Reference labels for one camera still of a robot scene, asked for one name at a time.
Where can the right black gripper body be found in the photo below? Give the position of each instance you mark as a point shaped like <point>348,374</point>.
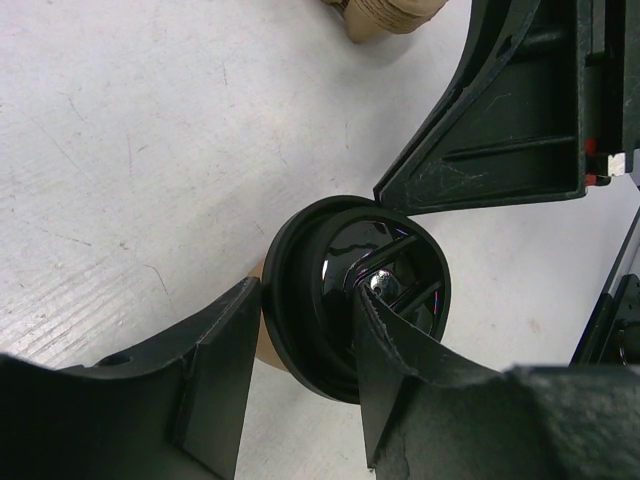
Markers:
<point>607,47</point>

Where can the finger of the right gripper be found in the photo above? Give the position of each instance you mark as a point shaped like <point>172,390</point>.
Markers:
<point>510,127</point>

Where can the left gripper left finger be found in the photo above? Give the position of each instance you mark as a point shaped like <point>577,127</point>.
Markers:
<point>170,407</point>

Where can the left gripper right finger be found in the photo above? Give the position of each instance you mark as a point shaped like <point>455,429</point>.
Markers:
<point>429,413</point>

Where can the brown paper coffee cup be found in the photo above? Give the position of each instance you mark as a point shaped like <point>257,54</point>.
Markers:
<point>265,351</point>

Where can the brown pulp cup carrier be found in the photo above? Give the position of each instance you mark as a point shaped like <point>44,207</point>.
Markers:
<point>368,20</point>

